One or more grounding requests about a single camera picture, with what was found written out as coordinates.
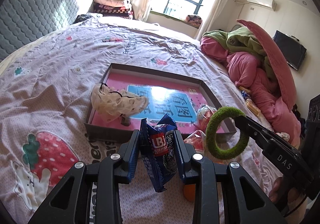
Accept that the blue snack packet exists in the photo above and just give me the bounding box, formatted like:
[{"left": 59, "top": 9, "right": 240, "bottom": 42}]
[{"left": 138, "top": 114, "right": 177, "bottom": 193}]

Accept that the red snack bag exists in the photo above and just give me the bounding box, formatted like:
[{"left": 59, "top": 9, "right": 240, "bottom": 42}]
[
  {"left": 195, "top": 104, "right": 216, "bottom": 133},
  {"left": 184, "top": 130, "right": 206, "bottom": 155}
]

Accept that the green fuzzy ring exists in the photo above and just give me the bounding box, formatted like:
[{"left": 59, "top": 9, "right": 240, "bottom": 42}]
[{"left": 204, "top": 106, "right": 250, "bottom": 161}]

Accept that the person's right hand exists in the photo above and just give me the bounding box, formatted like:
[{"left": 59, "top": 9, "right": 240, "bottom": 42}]
[{"left": 268, "top": 176, "right": 307, "bottom": 217}]

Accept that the cream lace scrunchie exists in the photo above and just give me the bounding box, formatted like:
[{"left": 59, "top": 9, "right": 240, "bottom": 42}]
[{"left": 91, "top": 83, "right": 149, "bottom": 123}]

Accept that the dark shallow cardboard box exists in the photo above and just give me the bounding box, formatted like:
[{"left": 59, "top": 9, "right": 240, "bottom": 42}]
[{"left": 84, "top": 63, "right": 221, "bottom": 143}]

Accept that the yellow wafer snack pack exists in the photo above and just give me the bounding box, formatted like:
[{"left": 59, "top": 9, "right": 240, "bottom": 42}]
[{"left": 245, "top": 99, "right": 261, "bottom": 117}]

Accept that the pink round cushion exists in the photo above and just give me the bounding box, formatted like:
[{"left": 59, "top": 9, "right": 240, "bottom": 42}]
[{"left": 236, "top": 19, "right": 297, "bottom": 110}]

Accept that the small blue snack wrapper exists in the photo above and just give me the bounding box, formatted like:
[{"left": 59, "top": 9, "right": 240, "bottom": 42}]
[{"left": 241, "top": 91, "right": 251, "bottom": 100}]

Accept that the lilac strawberry print bedsheet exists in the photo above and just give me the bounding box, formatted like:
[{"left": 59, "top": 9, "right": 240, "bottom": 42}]
[{"left": 0, "top": 15, "right": 281, "bottom": 224}]

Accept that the pink quilt heap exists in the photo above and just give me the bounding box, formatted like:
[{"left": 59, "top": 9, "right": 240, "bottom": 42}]
[{"left": 200, "top": 36, "right": 301, "bottom": 147}]

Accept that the black flat television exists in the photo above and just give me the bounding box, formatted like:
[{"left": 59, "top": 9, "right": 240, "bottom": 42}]
[{"left": 273, "top": 30, "right": 306, "bottom": 71}]

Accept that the green blanket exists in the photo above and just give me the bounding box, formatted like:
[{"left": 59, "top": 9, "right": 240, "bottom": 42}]
[{"left": 201, "top": 27, "right": 277, "bottom": 81}]

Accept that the patterned cushion on sill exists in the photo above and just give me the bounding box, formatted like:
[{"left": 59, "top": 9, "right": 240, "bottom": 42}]
[{"left": 185, "top": 15, "right": 202, "bottom": 28}]

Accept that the stack of folded blankets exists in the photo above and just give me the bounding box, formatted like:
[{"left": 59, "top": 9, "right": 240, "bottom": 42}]
[{"left": 93, "top": 0, "right": 133, "bottom": 20}]

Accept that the white air conditioner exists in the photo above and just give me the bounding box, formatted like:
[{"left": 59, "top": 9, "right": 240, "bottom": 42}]
[{"left": 247, "top": 0, "right": 277, "bottom": 11}]

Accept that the grey quilted headboard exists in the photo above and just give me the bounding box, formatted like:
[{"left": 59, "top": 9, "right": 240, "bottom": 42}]
[{"left": 1, "top": 0, "right": 93, "bottom": 60}]

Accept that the right cream curtain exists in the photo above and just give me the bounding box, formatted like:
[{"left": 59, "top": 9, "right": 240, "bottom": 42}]
[{"left": 195, "top": 0, "right": 228, "bottom": 40}]

